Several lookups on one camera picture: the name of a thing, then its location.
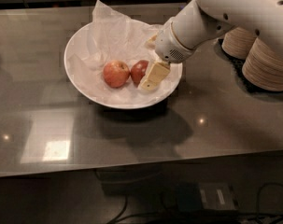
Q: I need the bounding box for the dark box under table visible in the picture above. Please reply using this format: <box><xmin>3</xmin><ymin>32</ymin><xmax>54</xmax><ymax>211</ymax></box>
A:
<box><xmin>176</xmin><ymin>182</ymin><xmax>239</xmax><ymax>215</ymax></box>

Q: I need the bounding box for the white bowl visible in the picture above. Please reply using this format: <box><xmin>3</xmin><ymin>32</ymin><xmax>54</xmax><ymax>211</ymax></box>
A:
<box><xmin>64</xmin><ymin>21</ymin><xmax>183</xmax><ymax>110</ymax></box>

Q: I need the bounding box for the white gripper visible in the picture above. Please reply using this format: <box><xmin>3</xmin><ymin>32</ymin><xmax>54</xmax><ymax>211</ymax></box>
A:
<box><xmin>138</xmin><ymin>18</ymin><xmax>194</xmax><ymax>91</ymax></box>

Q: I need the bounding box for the red apple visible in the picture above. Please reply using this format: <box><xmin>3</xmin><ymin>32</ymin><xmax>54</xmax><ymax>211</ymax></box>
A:
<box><xmin>103</xmin><ymin>60</ymin><xmax>130</xmax><ymax>88</ymax></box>
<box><xmin>131</xmin><ymin>60</ymin><xmax>149</xmax><ymax>85</ymax></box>

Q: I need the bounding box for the front stack of paper bowls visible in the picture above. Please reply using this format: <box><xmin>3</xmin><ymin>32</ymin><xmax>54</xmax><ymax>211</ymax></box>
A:
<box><xmin>242</xmin><ymin>38</ymin><xmax>283</xmax><ymax>91</ymax></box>

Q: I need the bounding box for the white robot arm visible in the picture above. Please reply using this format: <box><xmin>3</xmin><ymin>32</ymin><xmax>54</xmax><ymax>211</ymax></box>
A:
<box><xmin>140</xmin><ymin>0</ymin><xmax>283</xmax><ymax>91</ymax></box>

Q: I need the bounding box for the white paper liner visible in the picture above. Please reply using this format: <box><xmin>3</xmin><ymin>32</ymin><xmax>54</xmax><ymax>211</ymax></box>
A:
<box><xmin>67</xmin><ymin>0</ymin><xmax>181</xmax><ymax>105</ymax></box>

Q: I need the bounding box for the black cable on floor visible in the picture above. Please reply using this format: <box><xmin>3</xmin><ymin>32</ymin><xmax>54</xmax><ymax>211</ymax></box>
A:
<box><xmin>106</xmin><ymin>168</ymin><xmax>283</xmax><ymax>224</ymax></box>

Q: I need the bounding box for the black mat under bowls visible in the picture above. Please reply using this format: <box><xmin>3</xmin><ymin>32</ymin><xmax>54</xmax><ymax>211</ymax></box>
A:
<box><xmin>221</xmin><ymin>47</ymin><xmax>281</xmax><ymax>92</ymax></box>

